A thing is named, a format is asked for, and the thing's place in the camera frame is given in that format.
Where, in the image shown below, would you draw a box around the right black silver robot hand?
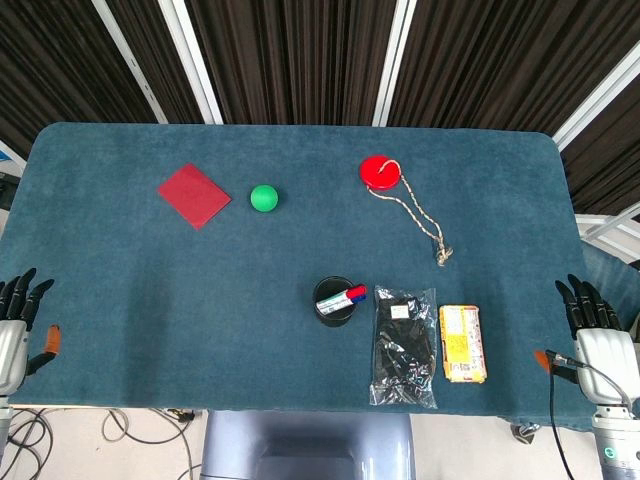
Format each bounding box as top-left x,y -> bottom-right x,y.
533,273 -> 640,416

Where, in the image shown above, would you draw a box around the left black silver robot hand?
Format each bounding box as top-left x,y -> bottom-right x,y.
0,268 -> 62,396

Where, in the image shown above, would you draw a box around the red blue marker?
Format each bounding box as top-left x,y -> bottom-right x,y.
315,285 -> 368,309

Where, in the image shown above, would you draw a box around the black round cup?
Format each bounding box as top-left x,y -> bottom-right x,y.
312,275 -> 357,329

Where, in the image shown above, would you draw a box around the blue denim fabric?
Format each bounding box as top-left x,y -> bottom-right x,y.
581,242 -> 640,331

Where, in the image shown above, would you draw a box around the grey caster wheel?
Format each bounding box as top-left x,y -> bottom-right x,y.
508,422 -> 542,446

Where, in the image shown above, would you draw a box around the yellow orange printed box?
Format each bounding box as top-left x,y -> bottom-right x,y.
438,304 -> 488,385

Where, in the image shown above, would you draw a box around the teal table cloth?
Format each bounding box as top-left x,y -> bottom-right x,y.
7,122 -> 606,432

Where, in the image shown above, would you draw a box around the plastic bag of black items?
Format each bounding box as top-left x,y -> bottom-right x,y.
368,284 -> 439,410

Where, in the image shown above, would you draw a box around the red rectangular card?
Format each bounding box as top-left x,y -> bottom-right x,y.
156,162 -> 233,232

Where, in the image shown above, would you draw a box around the red round disc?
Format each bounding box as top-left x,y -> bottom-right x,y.
358,155 -> 403,191

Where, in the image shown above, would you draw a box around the green ball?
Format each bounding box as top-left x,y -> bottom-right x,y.
249,184 -> 279,214

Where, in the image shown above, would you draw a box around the blue grey robot torso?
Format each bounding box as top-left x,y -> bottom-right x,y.
198,409 -> 417,480

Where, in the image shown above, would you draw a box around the black cable on right hand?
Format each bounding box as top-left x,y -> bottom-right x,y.
544,348 -> 634,480

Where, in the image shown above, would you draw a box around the black floor cables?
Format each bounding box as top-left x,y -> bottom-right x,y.
0,407 -> 56,480

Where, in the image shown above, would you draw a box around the aluminium profile frame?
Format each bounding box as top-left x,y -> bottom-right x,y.
573,203 -> 640,262

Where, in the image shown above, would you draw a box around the grey floor cable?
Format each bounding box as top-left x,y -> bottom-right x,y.
101,408 -> 202,479

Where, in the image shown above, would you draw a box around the beige braided rope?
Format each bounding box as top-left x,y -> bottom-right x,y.
367,159 -> 455,270

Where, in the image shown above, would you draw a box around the white frame beam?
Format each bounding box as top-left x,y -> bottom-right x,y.
158,0 -> 224,125
91,0 -> 169,125
551,41 -> 640,152
371,0 -> 419,128

